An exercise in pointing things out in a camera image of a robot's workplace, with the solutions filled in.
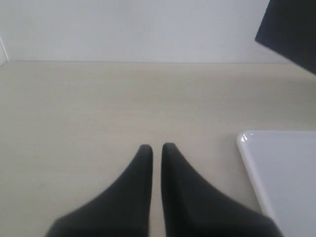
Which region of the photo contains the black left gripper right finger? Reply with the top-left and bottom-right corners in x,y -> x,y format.
160,143 -> 282,237

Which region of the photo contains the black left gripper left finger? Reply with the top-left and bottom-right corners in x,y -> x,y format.
46,145 -> 153,237

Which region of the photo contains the blue book with orange moon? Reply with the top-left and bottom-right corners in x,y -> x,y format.
255,0 -> 316,74

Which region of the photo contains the white plastic tray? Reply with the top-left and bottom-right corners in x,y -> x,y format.
237,130 -> 316,237

